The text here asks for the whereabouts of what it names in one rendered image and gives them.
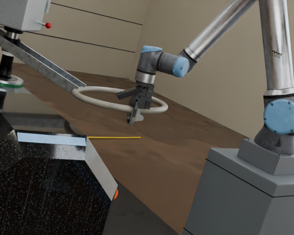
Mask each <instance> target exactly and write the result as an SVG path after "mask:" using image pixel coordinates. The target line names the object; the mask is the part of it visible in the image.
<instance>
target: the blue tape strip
mask: <svg viewBox="0 0 294 235"><path fill-rule="evenodd" d="M17 136H18V141H21V142H34V143H47V144H61V145H79V146H86V141H85V138H77V137H66V136H54V135H42V134H31V133H20V132H18V133H17Z"/></svg>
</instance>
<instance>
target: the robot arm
mask: <svg viewBox="0 0 294 235"><path fill-rule="evenodd" d="M257 1H259V11H260V21H261V31H262V41H263V50H264V60H265V69H266V83H267V90H266V91H265V93H264V94H263V99H264V108H265V110H264V114H263V119H264V122H265V123H264V126H263V127H262V129H261V130H260V131H259V132H258V134H257V135H256V136H255V139H254V142H255V143H256V144H258V145H259V146H261V147H263V148H266V149H268V150H270V151H273V152H277V153H281V154H285V155H294V75H293V65H292V55H291V44H290V34H289V24H288V14H287V0H232V1H231V2H230V3H229V4H228V5H227V6H226V7H225V8H224V9H223V10H222V11H221V12H220V13H219V14H218V15H217V16H216V17H215V18H214V19H213V20H212V21H211V22H210V23H209V24H208V25H207V26H206V27H205V28H204V29H203V30H202V31H201V32H200V34H199V35H198V36H197V37H196V38H195V39H194V40H193V41H192V42H191V43H190V44H189V45H188V46H187V47H185V48H184V49H183V50H182V51H181V52H180V53H179V54H178V55H173V54H169V53H166V52H162V48H158V47H153V46H143V47H142V50H141V53H140V58H139V62H138V66H137V70H136V74H135V78H134V79H135V80H136V82H135V83H136V84H138V86H135V87H132V88H129V89H126V90H124V91H120V92H118V93H117V94H116V95H117V98H118V99H119V100H121V99H124V98H126V97H130V96H131V99H130V102H129V106H132V107H133V109H132V112H127V118H126V119H127V123H130V127H132V126H133V124H134V122H136V121H142V120H143V119H144V117H143V116H142V115H141V114H140V109H139V108H138V107H140V108H142V109H150V106H151V102H152V94H153V90H154V85H153V83H154V78H155V75H156V71H159V72H163V73H166V74H169V75H173V76H176V77H180V78H182V77H184V76H185V75H186V73H189V72H190V71H191V70H192V69H193V67H194V65H195V64H196V63H197V62H198V61H199V60H200V59H201V58H202V57H203V56H204V55H205V54H206V53H207V52H208V51H209V50H210V49H211V48H212V47H213V46H214V45H215V43H216V42H217V41H218V40H219V39H220V38H221V37H222V36H223V35H224V34H225V33H226V32H227V31H228V30H229V29H230V28H231V27H232V26H233V25H234V24H235V23H236V22H237V21H238V20H239V19H240V18H241V17H242V16H243V15H244V14H245V13H246V12H247V11H248V10H249V9H250V8H251V7H252V6H253V5H254V4H255V3H256V2H257Z"/></svg>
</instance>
